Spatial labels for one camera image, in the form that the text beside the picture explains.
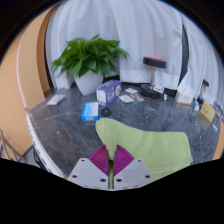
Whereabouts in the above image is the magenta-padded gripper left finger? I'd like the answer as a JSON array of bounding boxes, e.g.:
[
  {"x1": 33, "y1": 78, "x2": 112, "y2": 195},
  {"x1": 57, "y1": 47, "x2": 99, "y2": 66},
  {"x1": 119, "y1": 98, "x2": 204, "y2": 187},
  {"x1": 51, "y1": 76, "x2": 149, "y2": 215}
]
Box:
[{"x1": 67, "y1": 144, "x2": 111, "y2": 191}]

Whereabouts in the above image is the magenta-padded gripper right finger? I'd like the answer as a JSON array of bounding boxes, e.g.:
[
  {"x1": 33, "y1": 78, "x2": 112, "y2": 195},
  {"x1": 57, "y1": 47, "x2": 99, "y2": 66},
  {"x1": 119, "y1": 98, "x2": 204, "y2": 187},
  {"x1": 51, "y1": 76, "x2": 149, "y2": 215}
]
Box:
[{"x1": 112, "y1": 144, "x2": 155, "y2": 191}]

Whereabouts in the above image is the light green towel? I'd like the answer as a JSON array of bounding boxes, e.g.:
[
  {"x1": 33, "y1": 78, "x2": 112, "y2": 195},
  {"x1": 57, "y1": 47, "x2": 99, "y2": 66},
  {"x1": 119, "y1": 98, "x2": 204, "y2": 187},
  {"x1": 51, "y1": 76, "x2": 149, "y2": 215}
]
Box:
[{"x1": 94, "y1": 117, "x2": 194, "y2": 190}]

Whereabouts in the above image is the small black round object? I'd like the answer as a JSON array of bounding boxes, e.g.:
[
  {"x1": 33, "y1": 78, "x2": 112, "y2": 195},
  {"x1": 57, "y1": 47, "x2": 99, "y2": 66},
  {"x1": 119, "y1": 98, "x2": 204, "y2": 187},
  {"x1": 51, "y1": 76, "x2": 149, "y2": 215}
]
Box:
[{"x1": 100, "y1": 107, "x2": 112, "y2": 118}]

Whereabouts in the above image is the small blue box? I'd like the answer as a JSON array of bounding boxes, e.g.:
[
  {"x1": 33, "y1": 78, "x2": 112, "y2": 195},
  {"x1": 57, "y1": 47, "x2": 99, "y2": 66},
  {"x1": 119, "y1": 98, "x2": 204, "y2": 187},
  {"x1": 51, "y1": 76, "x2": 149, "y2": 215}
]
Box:
[{"x1": 81, "y1": 101, "x2": 100, "y2": 122}]

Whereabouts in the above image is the white card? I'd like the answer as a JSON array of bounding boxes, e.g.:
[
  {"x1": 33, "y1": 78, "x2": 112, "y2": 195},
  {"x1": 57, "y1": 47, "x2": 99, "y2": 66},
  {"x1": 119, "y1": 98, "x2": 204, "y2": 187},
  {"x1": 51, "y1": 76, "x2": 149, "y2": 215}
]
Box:
[
  {"x1": 124, "y1": 87, "x2": 139, "y2": 95},
  {"x1": 118, "y1": 94, "x2": 135, "y2": 104}
]

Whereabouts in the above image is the dark printed card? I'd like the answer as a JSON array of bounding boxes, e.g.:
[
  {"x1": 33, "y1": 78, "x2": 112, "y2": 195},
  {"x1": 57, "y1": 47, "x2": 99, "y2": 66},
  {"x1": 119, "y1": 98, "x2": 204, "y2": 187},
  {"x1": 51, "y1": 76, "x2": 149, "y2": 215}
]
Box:
[{"x1": 129, "y1": 92, "x2": 145, "y2": 102}]

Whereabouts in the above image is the purple cardboard box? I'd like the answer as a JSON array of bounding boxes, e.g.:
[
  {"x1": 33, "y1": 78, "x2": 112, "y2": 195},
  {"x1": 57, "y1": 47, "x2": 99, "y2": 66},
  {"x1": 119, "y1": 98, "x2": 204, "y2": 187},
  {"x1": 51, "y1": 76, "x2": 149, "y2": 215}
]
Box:
[{"x1": 95, "y1": 79, "x2": 122, "y2": 108}]

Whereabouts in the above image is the white flat packet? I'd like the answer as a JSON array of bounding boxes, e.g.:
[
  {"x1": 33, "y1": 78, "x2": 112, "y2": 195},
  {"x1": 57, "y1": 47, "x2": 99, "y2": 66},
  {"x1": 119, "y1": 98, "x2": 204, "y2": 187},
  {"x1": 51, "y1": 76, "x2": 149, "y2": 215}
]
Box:
[{"x1": 46, "y1": 94, "x2": 67, "y2": 107}]

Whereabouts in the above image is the white booklet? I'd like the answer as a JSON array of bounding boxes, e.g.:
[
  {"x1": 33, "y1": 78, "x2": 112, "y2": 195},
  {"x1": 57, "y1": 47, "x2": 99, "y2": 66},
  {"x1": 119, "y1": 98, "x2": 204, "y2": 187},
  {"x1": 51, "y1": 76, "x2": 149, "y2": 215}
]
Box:
[{"x1": 152, "y1": 84, "x2": 165, "y2": 94}]

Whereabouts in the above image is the white orange tissue box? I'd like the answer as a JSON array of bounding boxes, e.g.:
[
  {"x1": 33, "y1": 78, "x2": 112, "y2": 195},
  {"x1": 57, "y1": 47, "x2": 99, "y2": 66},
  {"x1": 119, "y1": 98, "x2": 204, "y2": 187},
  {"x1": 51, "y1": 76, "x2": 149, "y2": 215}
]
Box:
[{"x1": 174, "y1": 89, "x2": 194, "y2": 106}]

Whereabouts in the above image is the yellow table sign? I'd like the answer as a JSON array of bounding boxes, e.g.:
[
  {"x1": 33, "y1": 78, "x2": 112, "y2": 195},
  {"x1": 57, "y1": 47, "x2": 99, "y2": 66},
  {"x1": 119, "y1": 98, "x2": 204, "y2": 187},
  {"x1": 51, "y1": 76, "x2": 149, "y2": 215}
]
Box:
[{"x1": 200, "y1": 100, "x2": 217, "y2": 123}]

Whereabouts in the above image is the black red bar stool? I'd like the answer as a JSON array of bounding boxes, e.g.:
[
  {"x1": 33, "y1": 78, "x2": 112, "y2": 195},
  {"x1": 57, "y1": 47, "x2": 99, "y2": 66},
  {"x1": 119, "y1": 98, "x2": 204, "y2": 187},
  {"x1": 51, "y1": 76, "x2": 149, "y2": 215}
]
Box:
[
  {"x1": 139, "y1": 56, "x2": 168, "y2": 100},
  {"x1": 196, "y1": 78, "x2": 210, "y2": 105}
]

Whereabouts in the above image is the green plant in white pot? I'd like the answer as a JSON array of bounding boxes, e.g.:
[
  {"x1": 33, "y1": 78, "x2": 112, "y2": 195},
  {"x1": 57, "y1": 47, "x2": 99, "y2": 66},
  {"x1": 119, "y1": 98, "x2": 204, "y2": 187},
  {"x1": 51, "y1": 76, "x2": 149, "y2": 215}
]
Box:
[{"x1": 51, "y1": 34, "x2": 130, "y2": 97}]

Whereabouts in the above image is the wide white curtain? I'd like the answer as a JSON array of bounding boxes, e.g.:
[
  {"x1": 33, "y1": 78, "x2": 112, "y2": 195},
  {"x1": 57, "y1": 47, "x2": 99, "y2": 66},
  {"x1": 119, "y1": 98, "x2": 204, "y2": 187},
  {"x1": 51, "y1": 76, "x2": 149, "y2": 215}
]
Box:
[{"x1": 44, "y1": 0, "x2": 184, "y2": 91}]

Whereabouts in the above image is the pleated white curtain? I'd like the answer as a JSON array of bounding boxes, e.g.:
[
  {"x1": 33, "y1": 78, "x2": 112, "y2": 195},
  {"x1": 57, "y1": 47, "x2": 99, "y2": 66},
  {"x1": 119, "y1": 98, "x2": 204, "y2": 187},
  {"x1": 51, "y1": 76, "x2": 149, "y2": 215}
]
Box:
[{"x1": 178, "y1": 13, "x2": 224, "y2": 111}]

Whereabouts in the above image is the white ribbed cable duct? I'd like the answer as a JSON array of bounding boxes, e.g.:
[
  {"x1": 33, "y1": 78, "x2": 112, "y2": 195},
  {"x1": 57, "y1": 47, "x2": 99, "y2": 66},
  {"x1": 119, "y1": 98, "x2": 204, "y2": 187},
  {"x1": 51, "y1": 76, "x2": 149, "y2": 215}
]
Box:
[{"x1": 25, "y1": 113, "x2": 66, "y2": 178}]

